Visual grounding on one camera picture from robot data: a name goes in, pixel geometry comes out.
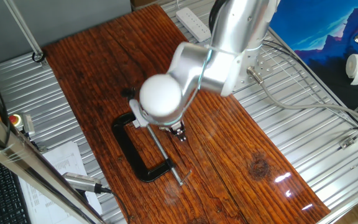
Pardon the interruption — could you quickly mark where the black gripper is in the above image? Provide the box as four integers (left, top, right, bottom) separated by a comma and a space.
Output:
168, 120, 188, 143

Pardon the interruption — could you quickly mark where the brown wooden board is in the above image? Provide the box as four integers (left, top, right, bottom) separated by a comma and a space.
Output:
42, 6, 331, 224

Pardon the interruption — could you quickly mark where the black C-clamp with steel screw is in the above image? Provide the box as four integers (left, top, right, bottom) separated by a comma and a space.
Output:
111, 111, 193, 187

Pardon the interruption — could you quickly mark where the white power strip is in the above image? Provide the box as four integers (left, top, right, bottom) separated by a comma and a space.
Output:
175, 6, 213, 44

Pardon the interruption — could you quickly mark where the printed paper sheet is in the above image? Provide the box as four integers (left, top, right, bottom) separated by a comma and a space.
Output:
19, 141, 104, 224

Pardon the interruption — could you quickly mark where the red emergency stop button box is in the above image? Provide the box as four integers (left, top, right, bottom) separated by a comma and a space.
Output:
8, 111, 36, 138

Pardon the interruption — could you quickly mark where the blue mountain picture mat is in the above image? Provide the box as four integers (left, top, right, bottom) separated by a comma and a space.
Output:
268, 0, 358, 110

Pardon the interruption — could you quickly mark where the black keyboard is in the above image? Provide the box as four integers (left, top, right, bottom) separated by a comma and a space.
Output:
0, 151, 32, 224

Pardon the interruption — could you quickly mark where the thin aluminium pole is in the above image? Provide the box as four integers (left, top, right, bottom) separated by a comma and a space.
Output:
3, 0, 48, 67

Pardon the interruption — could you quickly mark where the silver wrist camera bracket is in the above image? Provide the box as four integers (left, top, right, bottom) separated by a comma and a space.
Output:
128, 98, 150, 129

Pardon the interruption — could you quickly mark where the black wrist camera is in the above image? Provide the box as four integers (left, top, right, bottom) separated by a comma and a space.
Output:
121, 88, 136, 100

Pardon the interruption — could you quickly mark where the black camera cable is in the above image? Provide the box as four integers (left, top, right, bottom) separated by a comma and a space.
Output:
99, 185, 132, 224

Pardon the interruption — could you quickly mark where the silver camera on stand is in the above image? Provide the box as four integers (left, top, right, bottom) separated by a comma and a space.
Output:
62, 172, 103, 194

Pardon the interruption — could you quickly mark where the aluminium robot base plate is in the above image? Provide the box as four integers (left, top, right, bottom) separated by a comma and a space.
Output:
233, 51, 275, 93

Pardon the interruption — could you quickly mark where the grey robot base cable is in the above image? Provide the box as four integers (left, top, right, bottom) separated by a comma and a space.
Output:
246, 65, 358, 125

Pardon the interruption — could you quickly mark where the long aluminium frame bar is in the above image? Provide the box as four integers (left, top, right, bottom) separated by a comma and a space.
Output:
0, 91, 107, 224

